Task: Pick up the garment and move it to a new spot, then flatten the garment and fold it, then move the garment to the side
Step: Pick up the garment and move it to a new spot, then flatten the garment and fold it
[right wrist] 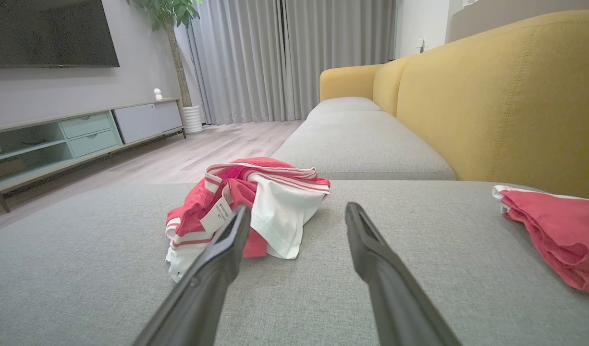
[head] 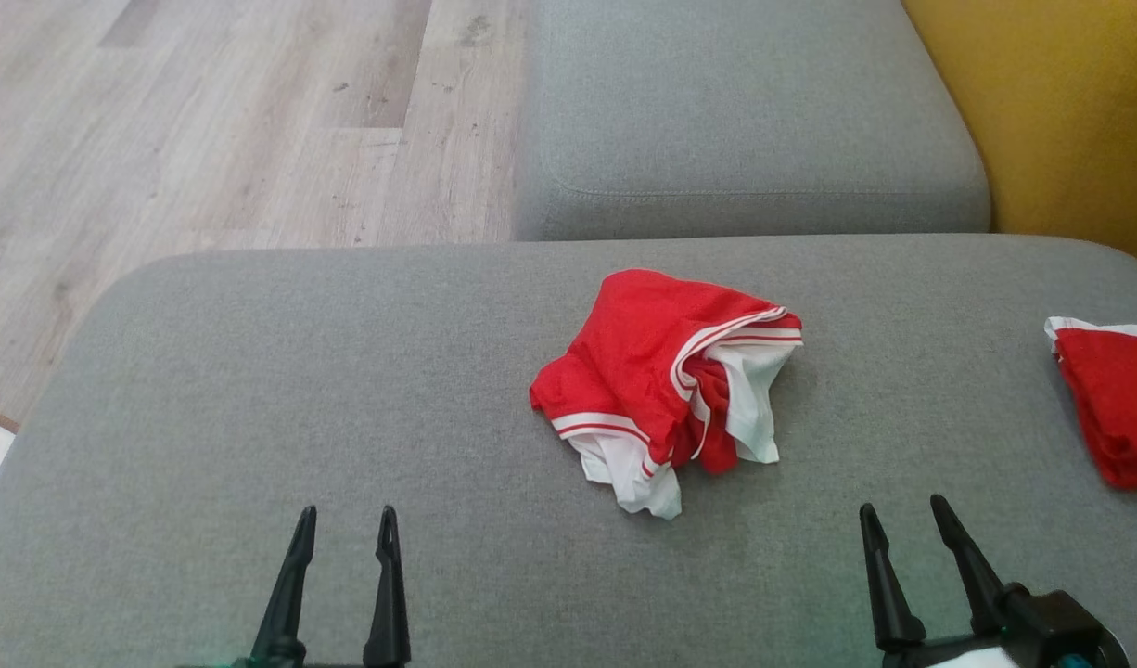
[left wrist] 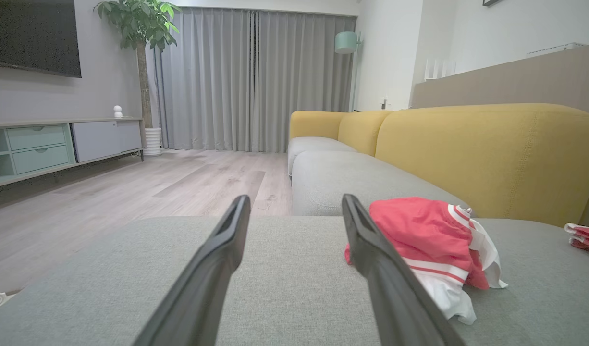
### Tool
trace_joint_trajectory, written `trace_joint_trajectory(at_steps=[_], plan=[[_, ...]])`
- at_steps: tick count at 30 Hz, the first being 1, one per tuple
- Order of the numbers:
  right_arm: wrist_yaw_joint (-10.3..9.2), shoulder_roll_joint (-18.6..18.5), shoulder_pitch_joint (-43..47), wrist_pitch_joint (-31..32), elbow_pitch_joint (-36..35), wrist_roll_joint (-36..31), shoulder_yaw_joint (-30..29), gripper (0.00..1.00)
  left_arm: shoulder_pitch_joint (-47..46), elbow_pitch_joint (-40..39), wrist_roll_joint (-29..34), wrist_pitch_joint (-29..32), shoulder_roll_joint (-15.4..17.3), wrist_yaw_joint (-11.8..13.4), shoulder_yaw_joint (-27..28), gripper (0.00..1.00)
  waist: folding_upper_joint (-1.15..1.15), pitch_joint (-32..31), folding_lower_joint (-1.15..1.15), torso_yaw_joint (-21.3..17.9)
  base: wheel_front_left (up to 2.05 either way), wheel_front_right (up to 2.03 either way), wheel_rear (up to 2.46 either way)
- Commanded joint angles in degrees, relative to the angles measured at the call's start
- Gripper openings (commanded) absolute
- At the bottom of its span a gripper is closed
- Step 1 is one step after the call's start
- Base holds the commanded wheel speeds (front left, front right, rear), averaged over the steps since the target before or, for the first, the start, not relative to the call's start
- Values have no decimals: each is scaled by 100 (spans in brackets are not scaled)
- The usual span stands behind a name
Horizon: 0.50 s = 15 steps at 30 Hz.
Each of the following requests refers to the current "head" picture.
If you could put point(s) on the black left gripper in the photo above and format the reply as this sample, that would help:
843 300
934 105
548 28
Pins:
272 662

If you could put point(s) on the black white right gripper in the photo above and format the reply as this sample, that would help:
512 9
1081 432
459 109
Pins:
1051 622

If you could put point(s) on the red basketball shorts white trim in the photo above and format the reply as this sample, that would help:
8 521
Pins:
1116 399

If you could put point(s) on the red and white striped shorts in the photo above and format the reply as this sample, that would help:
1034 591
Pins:
633 362

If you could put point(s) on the large grey sofa seat cushion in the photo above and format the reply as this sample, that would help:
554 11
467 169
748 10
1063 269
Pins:
346 390

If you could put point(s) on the grey sofa chaise cushion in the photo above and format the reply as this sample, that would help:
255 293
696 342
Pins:
745 102

